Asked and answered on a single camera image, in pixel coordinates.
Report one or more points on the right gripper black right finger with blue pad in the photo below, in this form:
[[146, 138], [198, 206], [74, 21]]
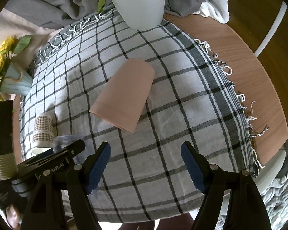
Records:
[[210, 180]]

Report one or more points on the clear plastic cup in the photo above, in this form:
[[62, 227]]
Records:
[[61, 142]]

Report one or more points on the yellow sunflower bouquet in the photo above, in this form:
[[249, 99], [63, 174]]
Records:
[[9, 49]]

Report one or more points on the light blue ribbed vase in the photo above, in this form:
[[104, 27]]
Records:
[[16, 81]]

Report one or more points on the grey white rumpled cloth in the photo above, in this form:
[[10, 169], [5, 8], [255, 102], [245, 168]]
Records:
[[275, 197]]

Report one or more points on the pink cup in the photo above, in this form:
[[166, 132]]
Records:
[[122, 100]]

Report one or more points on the white lamp pole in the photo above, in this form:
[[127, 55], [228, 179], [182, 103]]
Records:
[[273, 29]]

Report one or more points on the white sheer curtain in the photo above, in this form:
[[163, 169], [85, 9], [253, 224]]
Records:
[[216, 9]]

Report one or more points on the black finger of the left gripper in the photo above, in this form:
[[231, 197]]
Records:
[[8, 166]]

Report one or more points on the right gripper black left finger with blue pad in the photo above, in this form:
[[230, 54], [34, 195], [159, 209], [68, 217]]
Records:
[[81, 181]]

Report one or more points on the checkered paper cup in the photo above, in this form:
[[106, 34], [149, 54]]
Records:
[[43, 134]]

